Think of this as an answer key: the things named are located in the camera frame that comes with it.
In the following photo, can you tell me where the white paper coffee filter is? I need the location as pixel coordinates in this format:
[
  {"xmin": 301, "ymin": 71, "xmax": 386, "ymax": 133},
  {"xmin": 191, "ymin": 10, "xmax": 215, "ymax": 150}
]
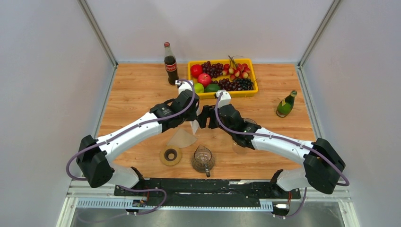
[{"xmin": 190, "ymin": 108, "xmax": 201, "ymax": 135}]

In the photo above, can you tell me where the blue glass dripper cone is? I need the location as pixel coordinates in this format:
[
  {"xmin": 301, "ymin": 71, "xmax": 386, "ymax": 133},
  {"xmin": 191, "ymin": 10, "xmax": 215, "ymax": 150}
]
[{"xmin": 244, "ymin": 118, "xmax": 257, "ymax": 125}]

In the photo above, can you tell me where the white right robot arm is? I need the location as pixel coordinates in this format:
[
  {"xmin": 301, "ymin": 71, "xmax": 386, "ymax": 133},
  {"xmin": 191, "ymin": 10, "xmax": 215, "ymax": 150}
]
[{"xmin": 196, "ymin": 104, "xmax": 349, "ymax": 198}]

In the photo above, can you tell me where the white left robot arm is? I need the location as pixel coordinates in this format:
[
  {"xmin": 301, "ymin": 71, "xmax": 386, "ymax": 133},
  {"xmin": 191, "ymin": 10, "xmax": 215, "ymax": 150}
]
[{"xmin": 74, "ymin": 90, "xmax": 199, "ymax": 196}]

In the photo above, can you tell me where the light green apple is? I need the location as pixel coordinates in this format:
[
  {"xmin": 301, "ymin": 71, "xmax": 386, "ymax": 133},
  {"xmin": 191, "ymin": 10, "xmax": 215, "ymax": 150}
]
[{"xmin": 194, "ymin": 83, "xmax": 205, "ymax": 94}]

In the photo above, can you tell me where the yellow plastic fruit tray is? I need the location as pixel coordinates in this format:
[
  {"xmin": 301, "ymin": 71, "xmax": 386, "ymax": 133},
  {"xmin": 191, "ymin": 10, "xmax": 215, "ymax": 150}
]
[{"xmin": 188, "ymin": 58, "xmax": 259, "ymax": 99}]

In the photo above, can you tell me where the pink red apple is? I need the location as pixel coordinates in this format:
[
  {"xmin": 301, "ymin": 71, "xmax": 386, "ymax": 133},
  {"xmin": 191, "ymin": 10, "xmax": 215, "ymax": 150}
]
[{"xmin": 197, "ymin": 73, "xmax": 212, "ymax": 88}]

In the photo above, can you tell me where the clear glass server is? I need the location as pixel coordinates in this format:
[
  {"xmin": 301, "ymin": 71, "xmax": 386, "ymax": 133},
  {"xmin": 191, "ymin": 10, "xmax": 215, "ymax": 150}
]
[{"xmin": 232, "ymin": 142, "xmax": 249, "ymax": 155}]

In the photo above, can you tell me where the dark green lime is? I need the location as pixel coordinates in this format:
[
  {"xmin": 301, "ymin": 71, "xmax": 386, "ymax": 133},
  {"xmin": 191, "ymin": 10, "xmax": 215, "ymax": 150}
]
[{"xmin": 204, "ymin": 83, "xmax": 221, "ymax": 93}]

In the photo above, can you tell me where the dark grape bunch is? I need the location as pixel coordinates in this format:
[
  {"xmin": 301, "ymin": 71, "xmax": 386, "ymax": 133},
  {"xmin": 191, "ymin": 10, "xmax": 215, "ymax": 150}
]
[{"xmin": 212, "ymin": 79, "xmax": 254, "ymax": 91}]

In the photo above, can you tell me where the glass cola bottle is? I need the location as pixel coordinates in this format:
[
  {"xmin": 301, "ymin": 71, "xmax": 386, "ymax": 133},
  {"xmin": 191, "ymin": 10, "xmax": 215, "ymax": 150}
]
[{"xmin": 164, "ymin": 42, "xmax": 179, "ymax": 86}]

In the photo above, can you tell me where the purple grape bunch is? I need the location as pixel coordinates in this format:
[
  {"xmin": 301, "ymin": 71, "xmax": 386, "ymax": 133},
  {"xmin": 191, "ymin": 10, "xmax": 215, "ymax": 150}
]
[{"xmin": 201, "ymin": 61, "xmax": 224, "ymax": 78}]

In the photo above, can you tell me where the red cherries bunch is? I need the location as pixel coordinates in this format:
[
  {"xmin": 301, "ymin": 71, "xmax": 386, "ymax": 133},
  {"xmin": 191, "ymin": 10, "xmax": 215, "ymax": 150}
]
[{"xmin": 220, "ymin": 55, "xmax": 253, "ymax": 81}]

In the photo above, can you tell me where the green champagne bottle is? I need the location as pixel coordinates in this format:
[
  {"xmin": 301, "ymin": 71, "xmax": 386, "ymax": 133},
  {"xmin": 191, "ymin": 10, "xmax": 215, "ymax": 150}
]
[{"xmin": 276, "ymin": 90, "xmax": 297, "ymax": 118}]

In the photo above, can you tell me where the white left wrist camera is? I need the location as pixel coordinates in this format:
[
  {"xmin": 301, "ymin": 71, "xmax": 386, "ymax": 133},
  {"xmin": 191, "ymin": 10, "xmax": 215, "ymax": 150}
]
[{"xmin": 175, "ymin": 79, "xmax": 193, "ymax": 94}]

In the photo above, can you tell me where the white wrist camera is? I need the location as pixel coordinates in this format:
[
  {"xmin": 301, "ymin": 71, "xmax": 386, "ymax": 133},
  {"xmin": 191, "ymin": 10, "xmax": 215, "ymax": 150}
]
[
  {"xmin": 215, "ymin": 90, "xmax": 231, "ymax": 108},
  {"xmin": 175, "ymin": 79, "xmax": 193, "ymax": 94}
]

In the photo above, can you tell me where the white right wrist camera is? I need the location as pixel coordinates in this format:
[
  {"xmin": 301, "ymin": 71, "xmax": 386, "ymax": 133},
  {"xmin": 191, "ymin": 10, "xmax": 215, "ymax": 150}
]
[{"xmin": 215, "ymin": 90, "xmax": 231, "ymax": 108}]

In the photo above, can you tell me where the glass pitcher with handle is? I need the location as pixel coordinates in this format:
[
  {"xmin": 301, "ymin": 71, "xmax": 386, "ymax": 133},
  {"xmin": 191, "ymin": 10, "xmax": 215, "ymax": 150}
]
[{"xmin": 191, "ymin": 145, "xmax": 215, "ymax": 178}]

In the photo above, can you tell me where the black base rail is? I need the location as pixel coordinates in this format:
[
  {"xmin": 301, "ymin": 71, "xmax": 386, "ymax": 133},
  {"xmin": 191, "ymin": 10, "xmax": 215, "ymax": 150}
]
[{"xmin": 113, "ymin": 178, "xmax": 301, "ymax": 208}]

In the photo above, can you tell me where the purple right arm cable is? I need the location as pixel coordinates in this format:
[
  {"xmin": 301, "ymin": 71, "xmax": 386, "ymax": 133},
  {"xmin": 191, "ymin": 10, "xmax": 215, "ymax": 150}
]
[{"xmin": 213, "ymin": 91, "xmax": 350, "ymax": 219}]

